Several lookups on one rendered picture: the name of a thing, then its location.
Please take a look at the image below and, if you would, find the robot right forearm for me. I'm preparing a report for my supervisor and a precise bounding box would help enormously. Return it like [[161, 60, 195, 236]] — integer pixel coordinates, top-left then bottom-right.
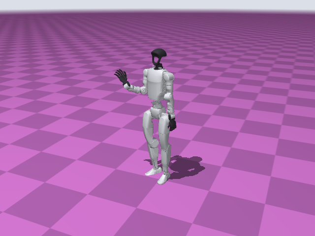
[[124, 83, 141, 94]]

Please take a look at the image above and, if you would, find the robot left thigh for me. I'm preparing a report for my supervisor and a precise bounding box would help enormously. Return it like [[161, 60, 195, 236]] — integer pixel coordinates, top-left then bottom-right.
[[158, 112, 170, 151]]

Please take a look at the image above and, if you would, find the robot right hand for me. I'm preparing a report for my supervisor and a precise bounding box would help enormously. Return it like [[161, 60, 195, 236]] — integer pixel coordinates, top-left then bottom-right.
[[114, 69, 130, 87]]

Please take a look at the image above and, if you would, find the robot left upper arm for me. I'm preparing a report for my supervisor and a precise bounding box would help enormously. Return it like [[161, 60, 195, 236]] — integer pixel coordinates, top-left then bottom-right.
[[163, 72, 174, 101]]

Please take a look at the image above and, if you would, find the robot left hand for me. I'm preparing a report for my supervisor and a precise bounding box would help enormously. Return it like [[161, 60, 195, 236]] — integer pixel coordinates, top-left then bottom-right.
[[168, 115, 176, 131]]

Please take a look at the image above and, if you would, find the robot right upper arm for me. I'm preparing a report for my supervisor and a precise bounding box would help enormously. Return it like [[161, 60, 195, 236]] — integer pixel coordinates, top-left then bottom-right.
[[140, 69, 149, 94]]

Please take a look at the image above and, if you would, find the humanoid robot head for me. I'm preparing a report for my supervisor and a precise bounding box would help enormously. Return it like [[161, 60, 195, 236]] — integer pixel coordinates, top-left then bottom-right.
[[151, 49, 167, 70]]

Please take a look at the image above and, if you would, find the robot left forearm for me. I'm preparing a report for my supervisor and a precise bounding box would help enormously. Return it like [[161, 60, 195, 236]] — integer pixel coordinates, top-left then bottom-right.
[[166, 94, 175, 119]]

